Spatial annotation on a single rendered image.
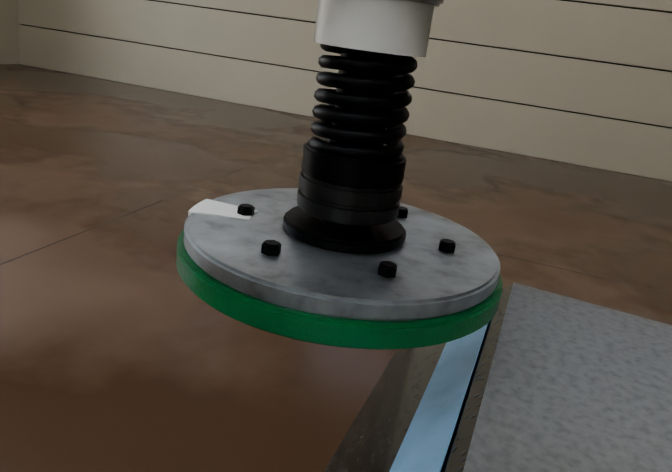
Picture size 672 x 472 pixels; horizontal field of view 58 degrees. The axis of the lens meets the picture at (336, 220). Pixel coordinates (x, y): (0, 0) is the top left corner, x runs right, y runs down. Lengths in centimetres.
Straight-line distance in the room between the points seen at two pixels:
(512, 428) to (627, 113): 614
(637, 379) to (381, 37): 27
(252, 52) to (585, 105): 355
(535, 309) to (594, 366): 8
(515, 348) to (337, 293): 16
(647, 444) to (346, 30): 28
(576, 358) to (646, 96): 604
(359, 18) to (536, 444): 25
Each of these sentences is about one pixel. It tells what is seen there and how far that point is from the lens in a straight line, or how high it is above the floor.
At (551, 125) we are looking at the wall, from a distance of 640.
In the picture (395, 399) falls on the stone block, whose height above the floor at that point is 77.
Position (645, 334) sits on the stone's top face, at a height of 82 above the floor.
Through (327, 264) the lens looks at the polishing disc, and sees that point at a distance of 35.
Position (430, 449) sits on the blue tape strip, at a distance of 35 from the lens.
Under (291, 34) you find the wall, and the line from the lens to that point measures 687.
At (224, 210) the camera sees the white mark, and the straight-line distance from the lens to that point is 43.
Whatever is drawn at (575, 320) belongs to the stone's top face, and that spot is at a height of 82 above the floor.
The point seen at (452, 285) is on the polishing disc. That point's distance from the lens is 36.
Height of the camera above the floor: 101
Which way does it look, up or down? 18 degrees down
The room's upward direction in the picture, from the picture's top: 8 degrees clockwise
